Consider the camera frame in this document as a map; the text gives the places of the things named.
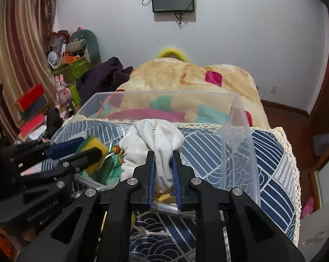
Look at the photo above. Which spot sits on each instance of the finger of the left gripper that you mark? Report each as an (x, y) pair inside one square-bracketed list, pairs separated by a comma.
[(40, 150), (68, 165)]

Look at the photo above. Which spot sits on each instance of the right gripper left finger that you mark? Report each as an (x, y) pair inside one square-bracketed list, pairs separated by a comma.
[(97, 225)]

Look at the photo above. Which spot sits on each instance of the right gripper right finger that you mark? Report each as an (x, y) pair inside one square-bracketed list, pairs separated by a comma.
[(230, 226)]

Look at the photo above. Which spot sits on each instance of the green knitted cloth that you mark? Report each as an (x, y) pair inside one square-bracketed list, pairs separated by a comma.
[(108, 174)]

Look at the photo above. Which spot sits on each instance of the white cloth pouch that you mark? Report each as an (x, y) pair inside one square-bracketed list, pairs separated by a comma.
[(151, 135)]

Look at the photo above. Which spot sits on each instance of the clear plastic storage box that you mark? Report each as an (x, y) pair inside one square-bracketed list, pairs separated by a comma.
[(238, 157)]

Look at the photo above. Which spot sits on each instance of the person's left hand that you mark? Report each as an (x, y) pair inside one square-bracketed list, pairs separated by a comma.
[(30, 234)]

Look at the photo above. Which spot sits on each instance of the red box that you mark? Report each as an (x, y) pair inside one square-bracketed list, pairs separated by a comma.
[(32, 102)]

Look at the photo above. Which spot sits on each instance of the pink bunny figurine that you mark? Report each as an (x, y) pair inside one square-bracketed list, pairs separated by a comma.
[(63, 93)]

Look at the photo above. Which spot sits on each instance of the blue white patterned cover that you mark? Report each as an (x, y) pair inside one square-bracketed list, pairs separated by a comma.
[(280, 190)]

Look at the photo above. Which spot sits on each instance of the green cardboard box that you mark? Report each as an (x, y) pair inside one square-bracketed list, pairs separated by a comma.
[(72, 71)]

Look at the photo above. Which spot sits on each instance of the dark purple garment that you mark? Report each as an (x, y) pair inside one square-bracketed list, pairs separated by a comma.
[(103, 77)]

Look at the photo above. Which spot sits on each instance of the beige patchwork plush blanket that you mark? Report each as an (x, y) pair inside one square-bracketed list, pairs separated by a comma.
[(191, 84)]

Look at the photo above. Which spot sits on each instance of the green dinosaur plush toy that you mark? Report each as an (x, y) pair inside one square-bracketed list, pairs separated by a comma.
[(85, 41)]

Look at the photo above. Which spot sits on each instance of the striped red beige curtain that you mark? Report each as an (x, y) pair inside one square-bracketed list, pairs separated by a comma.
[(25, 31)]

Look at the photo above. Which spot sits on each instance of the brown wooden door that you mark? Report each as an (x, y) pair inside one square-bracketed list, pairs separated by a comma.
[(326, 87)]

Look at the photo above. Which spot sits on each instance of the yellow plush headband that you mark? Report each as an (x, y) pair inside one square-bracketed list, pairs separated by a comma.
[(175, 53)]

